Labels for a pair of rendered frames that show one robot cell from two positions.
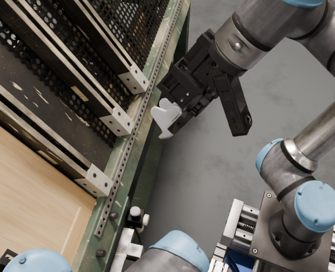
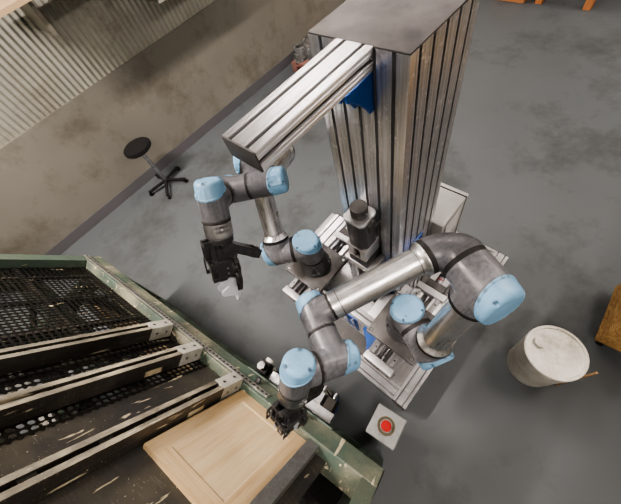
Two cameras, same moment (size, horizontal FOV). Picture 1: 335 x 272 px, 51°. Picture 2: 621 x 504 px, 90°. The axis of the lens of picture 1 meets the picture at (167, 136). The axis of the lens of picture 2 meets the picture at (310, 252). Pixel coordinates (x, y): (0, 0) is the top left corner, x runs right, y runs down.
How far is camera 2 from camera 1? 0.36 m
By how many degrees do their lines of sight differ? 27
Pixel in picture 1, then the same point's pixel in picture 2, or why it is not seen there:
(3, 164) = (188, 443)
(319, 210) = (309, 242)
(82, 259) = not seen: hidden behind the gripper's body
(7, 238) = (245, 457)
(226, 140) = not seen: hidden behind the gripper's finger
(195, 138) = (219, 311)
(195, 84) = (226, 261)
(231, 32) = (213, 229)
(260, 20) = (217, 213)
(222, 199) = (274, 309)
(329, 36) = (238, 190)
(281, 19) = (223, 205)
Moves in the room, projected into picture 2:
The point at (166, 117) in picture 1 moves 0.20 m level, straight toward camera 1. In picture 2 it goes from (231, 288) to (294, 305)
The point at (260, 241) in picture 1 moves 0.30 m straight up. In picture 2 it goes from (313, 284) to (298, 252)
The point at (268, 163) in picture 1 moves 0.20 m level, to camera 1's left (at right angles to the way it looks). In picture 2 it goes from (272, 256) to (253, 298)
